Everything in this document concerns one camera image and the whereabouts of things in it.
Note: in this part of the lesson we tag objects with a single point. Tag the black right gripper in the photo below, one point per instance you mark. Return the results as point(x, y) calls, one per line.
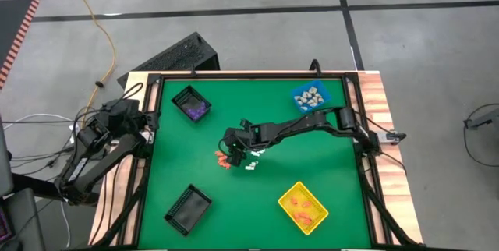
point(239, 138)

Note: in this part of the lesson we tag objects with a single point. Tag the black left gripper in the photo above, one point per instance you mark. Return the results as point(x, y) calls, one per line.
point(130, 114)

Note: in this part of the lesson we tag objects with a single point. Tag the small purple plastic spider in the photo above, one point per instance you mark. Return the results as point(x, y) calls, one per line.
point(200, 109)
point(191, 111)
point(196, 117)

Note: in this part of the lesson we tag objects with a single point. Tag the small cream plastic skull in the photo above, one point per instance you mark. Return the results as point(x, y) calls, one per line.
point(319, 96)
point(313, 89)
point(308, 101)
point(314, 103)
point(302, 107)
point(306, 94)
point(299, 97)

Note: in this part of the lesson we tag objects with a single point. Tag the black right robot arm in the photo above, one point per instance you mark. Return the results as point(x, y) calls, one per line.
point(312, 120)

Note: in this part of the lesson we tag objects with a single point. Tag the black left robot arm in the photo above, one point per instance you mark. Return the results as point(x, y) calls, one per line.
point(97, 161)

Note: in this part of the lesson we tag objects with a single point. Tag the black plastic slotted basket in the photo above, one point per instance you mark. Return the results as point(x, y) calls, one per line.
point(187, 97)
point(189, 210)

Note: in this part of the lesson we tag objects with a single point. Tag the black perforated computer case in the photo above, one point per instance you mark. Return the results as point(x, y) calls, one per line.
point(175, 60)

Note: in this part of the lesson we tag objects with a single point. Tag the yellow plastic slotted basket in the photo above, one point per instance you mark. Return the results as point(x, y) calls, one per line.
point(302, 192)

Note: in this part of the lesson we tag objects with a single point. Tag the blue plastic slotted basket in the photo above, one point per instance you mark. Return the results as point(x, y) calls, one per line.
point(325, 91)

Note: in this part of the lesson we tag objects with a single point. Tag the dark operator workstation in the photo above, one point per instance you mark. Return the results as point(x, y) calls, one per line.
point(19, 220)

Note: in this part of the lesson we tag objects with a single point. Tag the black mat orange striped edge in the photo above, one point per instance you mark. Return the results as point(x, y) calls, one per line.
point(11, 29)

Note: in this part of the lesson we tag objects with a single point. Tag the silver metal bracket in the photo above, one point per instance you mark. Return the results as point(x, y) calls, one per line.
point(391, 136)

